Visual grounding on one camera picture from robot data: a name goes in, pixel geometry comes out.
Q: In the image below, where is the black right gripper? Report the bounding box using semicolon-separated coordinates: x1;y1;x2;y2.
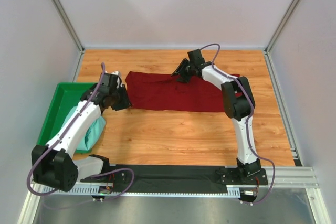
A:
171;59;195;84

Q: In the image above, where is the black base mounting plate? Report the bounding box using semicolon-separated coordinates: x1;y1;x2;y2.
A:
78;164;269;194

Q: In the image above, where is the green plastic tray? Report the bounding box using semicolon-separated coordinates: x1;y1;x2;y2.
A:
37;82;93;146

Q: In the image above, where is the light teal t-shirt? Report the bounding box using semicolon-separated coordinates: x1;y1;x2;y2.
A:
76;116;106;153

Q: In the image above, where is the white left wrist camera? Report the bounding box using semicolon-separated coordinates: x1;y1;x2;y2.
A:
111;71;123;89

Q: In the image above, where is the aluminium corner post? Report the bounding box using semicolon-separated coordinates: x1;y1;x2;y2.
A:
36;0;85;54
264;0;301;55

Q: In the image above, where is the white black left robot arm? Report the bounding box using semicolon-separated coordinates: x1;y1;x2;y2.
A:
27;71;131;192

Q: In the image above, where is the dark red t-shirt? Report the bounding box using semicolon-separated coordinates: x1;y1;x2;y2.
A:
125;71;224;112

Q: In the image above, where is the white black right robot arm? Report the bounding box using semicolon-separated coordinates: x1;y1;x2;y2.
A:
172;49;261;184

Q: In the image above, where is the slotted white cable duct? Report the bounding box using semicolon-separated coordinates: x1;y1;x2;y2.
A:
41;186;241;197

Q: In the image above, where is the right aluminium corner post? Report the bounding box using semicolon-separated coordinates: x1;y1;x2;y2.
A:
264;0;301;55

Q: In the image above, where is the left aluminium corner post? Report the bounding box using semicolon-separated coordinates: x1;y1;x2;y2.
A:
36;0;85;54

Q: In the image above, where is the aluminium frame rail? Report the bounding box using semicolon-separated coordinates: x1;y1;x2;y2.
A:
262;166;320;188

